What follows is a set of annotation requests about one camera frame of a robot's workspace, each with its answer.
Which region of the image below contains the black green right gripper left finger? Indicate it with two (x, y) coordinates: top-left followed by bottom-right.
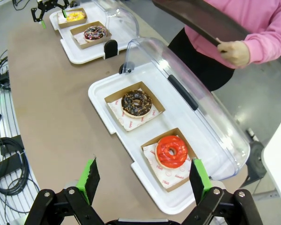
(25, 154), (104, 225)

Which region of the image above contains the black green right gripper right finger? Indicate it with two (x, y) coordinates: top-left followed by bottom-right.
(181, 158), (264, 225)

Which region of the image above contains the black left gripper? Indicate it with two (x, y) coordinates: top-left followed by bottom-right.
(30, 0), (72, 29)

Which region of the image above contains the sprinkled chocolate donut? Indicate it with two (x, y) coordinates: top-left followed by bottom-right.
(70, 21), (112, 50)

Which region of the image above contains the white red-printed paper liner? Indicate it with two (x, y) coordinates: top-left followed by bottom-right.
(142, 135), (195, 189)
(74, 31), (89, 45)
(107, 90), (161, 131)

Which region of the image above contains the brown cardboard donut box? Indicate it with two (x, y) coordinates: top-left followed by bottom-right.
(140, 127), (199, 193)
(104, 81), (166, 132)

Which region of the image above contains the chocolate donut with nut pieces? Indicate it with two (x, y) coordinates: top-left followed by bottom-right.
(121, 90), (153, 119)

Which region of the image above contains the dark brown serving tray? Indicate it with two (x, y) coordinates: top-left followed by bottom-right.
(152, 0), (251, 53)

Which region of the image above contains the person's left forearm pink sleeve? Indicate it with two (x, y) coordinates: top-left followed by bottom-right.
(244, 22), (281, 64)

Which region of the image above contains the yellow glazed donut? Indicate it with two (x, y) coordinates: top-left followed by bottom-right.
(66, 11), (86, 22)

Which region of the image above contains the yellow donut in tray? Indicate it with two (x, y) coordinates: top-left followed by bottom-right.
(57, 7), (88, 29)

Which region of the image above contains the red glazed donut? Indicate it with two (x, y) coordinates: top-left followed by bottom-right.
(155, 135), (189, 168)

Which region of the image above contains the person's pink sweater torso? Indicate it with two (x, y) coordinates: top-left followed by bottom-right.
(185, 0), (281, 68)

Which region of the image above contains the person's left hand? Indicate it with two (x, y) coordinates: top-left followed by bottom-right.
(217, 40), (251, 69)

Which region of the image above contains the white plastic serving tray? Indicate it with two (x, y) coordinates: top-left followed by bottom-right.
(88, 75), (239, 215)
(48, 7), (132, 64)

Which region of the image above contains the black chair base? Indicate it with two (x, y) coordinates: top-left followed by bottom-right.
(247, 128), (268, 186)

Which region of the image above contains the white furniture panel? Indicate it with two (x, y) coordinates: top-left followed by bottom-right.
(263, 114), (281, 199)

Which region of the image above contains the grey slotted aluminium plate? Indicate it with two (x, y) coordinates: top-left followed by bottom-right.
(0, 89), (42, 225)

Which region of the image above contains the black coiled cable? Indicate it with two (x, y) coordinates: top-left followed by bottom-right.
(0, 137), (40, 214)

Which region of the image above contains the black flat bracket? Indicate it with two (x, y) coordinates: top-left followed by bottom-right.
(0, 153), (23, 175)
(0, 135), (24, 155)

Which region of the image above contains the black cable bundle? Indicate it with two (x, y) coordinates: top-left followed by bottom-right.
(0, 55), (12, 91)

